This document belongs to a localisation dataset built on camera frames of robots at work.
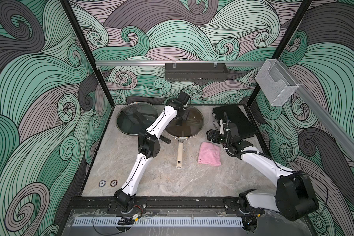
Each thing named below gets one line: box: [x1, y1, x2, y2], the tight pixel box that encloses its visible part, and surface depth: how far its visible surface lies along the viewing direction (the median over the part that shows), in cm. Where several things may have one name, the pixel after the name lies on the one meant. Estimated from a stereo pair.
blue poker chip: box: [98, 179, 107, 188], surface depth 83 cm
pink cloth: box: [197, 141, 222, 167], surface depth 90 cm
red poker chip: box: [110, 179, 118, 188], surface depth 83 cm
